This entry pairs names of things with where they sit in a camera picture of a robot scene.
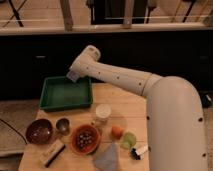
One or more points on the blue yellow sponge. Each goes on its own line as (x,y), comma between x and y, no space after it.
(72,76)

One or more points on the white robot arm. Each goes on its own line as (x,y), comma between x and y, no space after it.
(175,119)

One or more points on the green plastic tray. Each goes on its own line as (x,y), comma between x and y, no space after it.
(60,93)

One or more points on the white lidded jar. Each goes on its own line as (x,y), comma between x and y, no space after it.
(103,111)

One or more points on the orange fruit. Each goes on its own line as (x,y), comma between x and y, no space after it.
(117,132)

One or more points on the green cup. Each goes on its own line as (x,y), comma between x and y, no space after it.
(128,141)

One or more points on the orange bowl with berries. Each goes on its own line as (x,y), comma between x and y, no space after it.
(85,139)

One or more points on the small metal cup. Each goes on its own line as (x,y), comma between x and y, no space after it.
(63,126)

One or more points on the white black dish brush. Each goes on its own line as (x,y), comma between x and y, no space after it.
(137,153)

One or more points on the grey blue cloth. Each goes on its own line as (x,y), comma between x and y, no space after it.
(107,160)

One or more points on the dark brown bowl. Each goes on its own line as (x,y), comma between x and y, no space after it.
(39,132)

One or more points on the wooden block eraser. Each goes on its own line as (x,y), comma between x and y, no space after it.
(52,152)

